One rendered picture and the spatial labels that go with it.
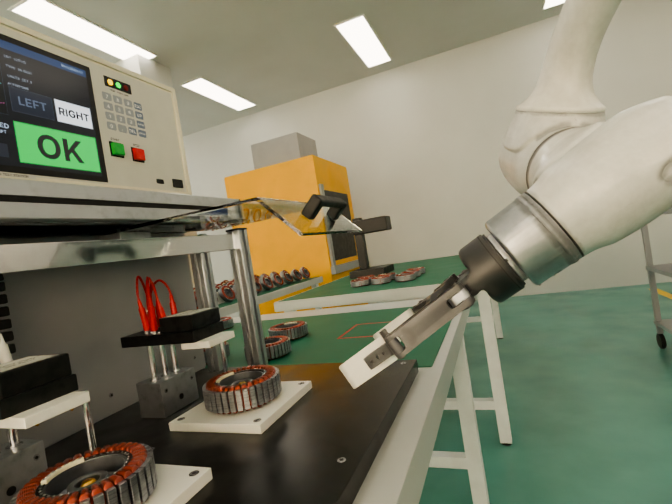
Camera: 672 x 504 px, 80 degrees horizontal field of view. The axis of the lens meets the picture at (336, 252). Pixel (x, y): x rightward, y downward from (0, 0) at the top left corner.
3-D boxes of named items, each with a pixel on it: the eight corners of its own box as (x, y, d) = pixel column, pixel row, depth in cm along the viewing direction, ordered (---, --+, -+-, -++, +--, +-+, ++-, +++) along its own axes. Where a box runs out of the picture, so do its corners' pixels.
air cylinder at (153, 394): (199, 398, 67) (194, 365, 67) (165, 418, 60) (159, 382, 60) (176, 398, 69) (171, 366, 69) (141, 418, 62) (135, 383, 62)
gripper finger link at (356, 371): (403, 354, 43) (401, 356, 42) (355, 387, 45) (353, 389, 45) (386, 331, 44) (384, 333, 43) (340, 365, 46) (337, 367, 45)
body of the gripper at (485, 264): (532, 289, 40) (457, 340, 43) (526, 278, 48) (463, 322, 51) (483, 231, 41) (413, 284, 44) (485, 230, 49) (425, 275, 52)
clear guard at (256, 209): (361, 231, 72) (356, 198, 72) (302, 235, 49) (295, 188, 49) (216, 256, 84) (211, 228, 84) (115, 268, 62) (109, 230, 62)
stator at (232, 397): (295, 384, 62) (291, 361, 62) (255, 417, 52) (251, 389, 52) (236, 386, 66) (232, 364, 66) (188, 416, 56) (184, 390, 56)
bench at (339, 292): (507, 336, 342) (494, 249, 341) (522, 450, 170) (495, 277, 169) (384, 343, 383) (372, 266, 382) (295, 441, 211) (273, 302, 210)
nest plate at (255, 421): (312, 387, 63) (311, 380, 63) (261, 434, 49) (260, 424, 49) (234, 389, 69) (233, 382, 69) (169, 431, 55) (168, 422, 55)
